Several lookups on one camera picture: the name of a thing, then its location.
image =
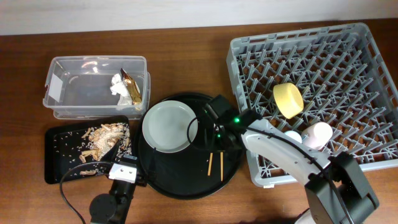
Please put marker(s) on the wooden chopstick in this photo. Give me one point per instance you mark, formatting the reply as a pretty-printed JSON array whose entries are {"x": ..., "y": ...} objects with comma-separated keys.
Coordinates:
[
  {"x": 221, "y": 166},
  {"x": 210, "y": 161}
]

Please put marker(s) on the grey dishwasher rack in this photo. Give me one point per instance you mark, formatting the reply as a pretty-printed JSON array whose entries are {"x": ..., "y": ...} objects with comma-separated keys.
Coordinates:
[{"x": 342, "y": 78}]

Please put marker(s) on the blue cup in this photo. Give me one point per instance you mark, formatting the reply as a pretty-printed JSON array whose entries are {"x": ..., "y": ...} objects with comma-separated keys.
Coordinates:
[{"x": 294, "y": 135}]

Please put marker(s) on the grey plate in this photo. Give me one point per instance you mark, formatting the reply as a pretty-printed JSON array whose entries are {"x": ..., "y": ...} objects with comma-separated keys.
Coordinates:
[{"x": 169, "y": 126}]

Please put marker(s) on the yellow bowl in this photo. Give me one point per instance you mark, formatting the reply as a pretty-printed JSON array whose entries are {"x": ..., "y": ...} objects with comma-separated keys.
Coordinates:
[{"x": 288, "y": 99}]

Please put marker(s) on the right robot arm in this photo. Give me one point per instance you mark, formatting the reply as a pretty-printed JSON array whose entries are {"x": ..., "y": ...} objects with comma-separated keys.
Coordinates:
[{"x": 336, "y": 188}]

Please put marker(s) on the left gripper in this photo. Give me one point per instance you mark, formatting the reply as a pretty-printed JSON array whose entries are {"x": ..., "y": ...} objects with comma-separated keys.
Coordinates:
[{"x": 111, "y": 155}]

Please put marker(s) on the pink cup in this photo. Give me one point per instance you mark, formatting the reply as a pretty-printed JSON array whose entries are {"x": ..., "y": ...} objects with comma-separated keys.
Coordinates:
[{"x": 317, "y": 135}]

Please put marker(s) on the round black tray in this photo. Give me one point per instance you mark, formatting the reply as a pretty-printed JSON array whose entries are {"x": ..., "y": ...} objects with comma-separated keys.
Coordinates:
[{"x": 183, "y": 174}]

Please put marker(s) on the food scraps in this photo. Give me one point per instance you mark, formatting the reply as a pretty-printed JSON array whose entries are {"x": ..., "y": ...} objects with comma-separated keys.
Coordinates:
[{"x": 102, "y": 140}]

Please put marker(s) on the clear plastic bin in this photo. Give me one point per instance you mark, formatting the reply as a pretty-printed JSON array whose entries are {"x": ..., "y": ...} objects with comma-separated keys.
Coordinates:
[{"x": 79, "y": 87}]

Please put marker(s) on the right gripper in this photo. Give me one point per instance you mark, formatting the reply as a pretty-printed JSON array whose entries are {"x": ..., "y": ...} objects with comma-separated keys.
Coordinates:
[{"x": 229, "y": 147}]

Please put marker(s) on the black rectangular tray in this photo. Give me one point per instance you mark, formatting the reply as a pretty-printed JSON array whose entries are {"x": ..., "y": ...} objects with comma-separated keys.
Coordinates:
[{"x": 63, "y": 145}]

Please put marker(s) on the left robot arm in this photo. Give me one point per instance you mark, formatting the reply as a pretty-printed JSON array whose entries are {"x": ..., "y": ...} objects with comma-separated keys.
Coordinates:
[{"x": 113, "y": 207}]

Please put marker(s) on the gold snack wrapper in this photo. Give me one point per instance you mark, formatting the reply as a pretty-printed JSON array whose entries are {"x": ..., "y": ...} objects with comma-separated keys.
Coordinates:
[{"x": 132, "y": 87}]

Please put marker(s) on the white tissue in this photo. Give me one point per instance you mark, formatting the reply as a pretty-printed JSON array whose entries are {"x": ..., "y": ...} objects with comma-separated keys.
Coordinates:
[{"x": 119, "y": 88}]

